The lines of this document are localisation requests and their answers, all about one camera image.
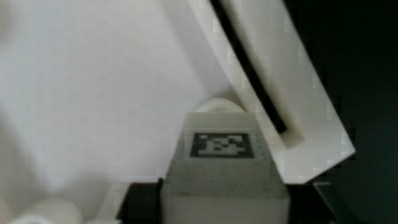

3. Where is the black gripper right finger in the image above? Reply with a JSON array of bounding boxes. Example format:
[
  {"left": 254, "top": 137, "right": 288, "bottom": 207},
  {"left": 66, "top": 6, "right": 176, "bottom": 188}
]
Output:
[{"left": 288, "top": 181, "right": 355, "bottom": 224}]

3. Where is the white table leg with tag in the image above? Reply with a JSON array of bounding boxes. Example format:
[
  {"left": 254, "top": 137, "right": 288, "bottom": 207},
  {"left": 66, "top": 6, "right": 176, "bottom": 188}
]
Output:
[{"left": 162, "top": 98, "right": 290, "bottom": 224}]

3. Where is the white square tabletop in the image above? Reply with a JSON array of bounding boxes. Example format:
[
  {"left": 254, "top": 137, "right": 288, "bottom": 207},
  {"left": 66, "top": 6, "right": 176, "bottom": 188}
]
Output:
[{"left": 0, "top": 0, "right": 355, "bottom": 224}]

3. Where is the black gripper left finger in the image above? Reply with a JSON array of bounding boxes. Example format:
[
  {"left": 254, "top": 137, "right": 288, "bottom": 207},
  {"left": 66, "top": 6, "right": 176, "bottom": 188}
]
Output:
[{"left": 116, "top": 179, "right": 164, "bottom": 224}]

